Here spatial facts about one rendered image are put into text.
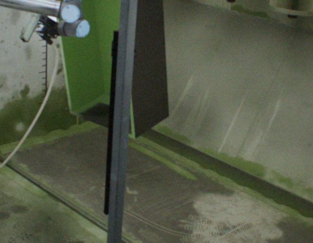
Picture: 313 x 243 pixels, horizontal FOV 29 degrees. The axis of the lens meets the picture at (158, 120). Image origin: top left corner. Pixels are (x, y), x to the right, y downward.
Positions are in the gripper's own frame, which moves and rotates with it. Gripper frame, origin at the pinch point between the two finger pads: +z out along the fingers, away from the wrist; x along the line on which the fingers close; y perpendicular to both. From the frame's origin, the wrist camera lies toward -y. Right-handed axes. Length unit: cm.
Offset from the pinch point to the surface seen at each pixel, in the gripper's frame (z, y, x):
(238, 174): -72, 161, -9
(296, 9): -107, 96, 86
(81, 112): 20, 86, -11
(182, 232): -74, 110, -71
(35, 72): 72, 78, 13
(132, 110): -36, 68, -13
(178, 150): -16, 163, 4
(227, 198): -75, 150, -32
